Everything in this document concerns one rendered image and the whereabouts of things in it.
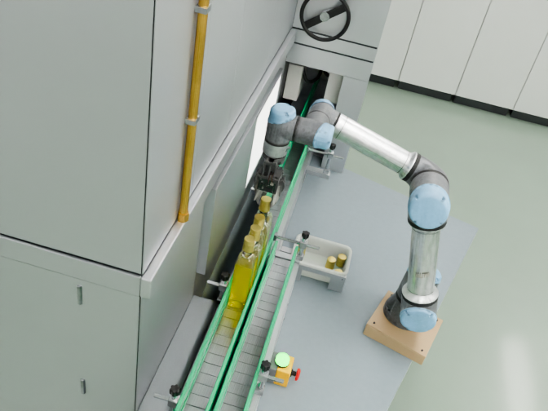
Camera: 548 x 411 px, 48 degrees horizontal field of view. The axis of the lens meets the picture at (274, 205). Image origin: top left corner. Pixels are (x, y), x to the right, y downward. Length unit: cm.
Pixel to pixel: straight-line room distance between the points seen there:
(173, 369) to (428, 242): 84
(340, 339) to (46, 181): 125
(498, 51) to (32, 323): 471
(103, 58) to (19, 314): 78
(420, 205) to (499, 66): 400
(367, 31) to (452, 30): 294
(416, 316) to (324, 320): 37
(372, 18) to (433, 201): 110
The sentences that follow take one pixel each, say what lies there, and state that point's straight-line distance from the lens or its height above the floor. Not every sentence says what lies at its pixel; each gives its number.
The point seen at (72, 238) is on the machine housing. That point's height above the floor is 145.
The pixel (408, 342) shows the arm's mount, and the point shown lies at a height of 80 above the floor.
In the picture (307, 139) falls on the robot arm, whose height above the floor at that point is 148.
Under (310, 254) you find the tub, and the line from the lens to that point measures 246.
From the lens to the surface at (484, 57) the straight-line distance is 569.
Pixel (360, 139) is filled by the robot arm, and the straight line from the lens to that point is 189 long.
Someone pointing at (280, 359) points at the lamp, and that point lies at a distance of 197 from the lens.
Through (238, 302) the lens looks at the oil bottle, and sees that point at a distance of 202.
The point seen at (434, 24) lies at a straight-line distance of 557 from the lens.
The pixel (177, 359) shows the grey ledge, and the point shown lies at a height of 88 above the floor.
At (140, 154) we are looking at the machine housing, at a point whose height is 171.
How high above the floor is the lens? 237
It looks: 37 degrees down
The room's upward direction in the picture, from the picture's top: 12 degrees clockwise
